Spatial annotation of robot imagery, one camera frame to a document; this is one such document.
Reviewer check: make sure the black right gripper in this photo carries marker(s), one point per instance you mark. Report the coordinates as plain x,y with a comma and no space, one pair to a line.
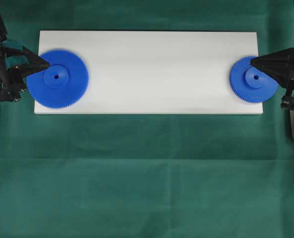
280,67

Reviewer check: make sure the small blue plastic gear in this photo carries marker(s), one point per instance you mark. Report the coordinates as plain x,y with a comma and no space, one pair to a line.
250,84

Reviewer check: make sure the white rectangular board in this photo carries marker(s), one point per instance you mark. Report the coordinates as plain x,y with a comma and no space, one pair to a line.
155,72

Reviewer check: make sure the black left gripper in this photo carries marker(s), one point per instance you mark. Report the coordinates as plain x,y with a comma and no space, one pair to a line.
16,63

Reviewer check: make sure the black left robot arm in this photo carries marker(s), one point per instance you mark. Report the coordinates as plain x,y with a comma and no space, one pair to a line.
16,63

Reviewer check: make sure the large blue plastic gear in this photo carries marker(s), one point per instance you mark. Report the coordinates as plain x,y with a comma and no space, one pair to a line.
63,83

